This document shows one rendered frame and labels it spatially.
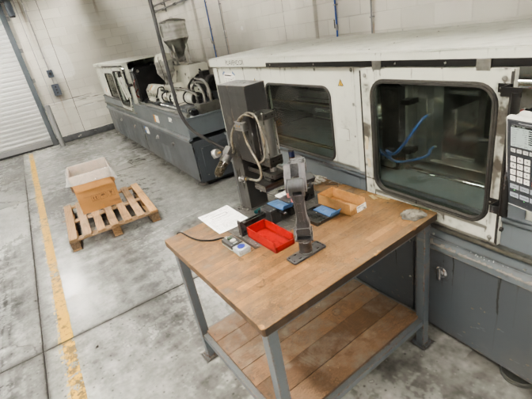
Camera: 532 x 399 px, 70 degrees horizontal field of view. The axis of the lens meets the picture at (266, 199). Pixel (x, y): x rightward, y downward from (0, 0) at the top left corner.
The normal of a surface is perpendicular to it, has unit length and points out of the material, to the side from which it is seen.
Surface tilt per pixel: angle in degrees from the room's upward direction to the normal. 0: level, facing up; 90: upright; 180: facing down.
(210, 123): 90
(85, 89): 90
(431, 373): 0
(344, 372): 0
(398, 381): 0
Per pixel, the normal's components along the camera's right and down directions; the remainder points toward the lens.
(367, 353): -0.17, -0.89
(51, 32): 0.54, 0.28
